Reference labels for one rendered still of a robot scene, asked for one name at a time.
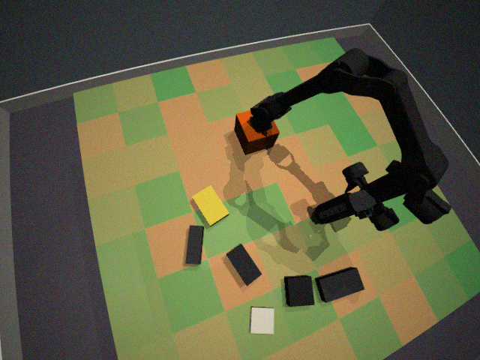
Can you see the yellow rectangular block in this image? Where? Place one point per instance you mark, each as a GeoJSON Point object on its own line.
{"type": "Point", "coordinates": [210, 205]}

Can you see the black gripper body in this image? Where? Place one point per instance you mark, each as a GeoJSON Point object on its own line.
{"type": "Point", "coordinates": [384, 218]}

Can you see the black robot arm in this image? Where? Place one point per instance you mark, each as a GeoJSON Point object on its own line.
{"type": "Point", "coordinates": [423, 163]}

